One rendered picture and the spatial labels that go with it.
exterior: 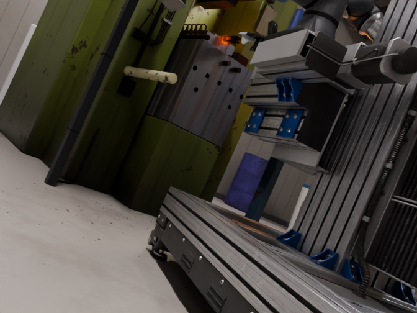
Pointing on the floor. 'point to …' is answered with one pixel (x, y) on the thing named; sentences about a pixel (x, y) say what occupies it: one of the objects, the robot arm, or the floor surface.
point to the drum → (246, 182)
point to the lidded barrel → (298, 205)
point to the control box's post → (90, 92)
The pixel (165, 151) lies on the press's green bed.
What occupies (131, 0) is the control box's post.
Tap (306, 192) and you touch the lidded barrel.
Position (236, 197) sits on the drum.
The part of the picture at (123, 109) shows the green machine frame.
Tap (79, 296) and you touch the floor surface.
